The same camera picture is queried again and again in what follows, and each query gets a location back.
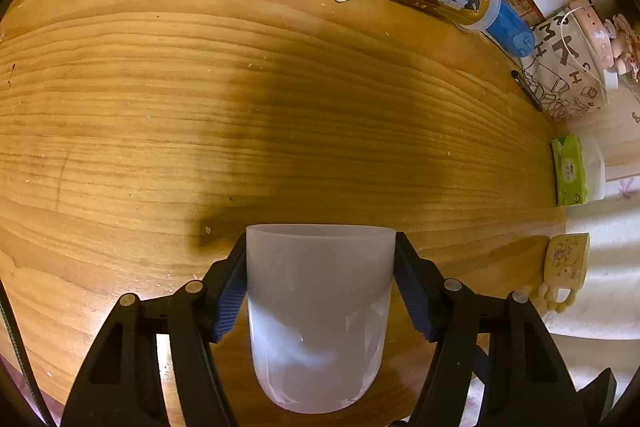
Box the black pen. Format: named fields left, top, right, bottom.
left=510, top=69, right=544, bottom=112

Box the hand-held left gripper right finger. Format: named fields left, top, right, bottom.
left=394, top=232, right=581, bottom=427

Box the white frosted plastic cup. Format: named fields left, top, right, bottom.
left=245, top=223, right=397, bottom=414

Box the green tissue pack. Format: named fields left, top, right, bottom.
left=551, top=136, right=589, bottom=208

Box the black cable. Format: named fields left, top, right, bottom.
left=0, top=282, right=55, bottom=427

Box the printed canvas bag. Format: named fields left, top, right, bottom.
left=520, top=5, right=610, bottom=122

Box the blue plastic bottle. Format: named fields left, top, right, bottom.
left=484, top=1, right=537, bottom=58

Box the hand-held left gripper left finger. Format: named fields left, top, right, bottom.
left=60, top=234, right=249, bottom=427

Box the white plastic packet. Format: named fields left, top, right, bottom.
left=580, top=136, right=608, bottom=202

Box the cream cartoon mug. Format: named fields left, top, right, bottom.
left=539, top=233, right=591, bottom=314

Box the pink round container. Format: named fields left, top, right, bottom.
left=555, top=0, right=621, bottom=90

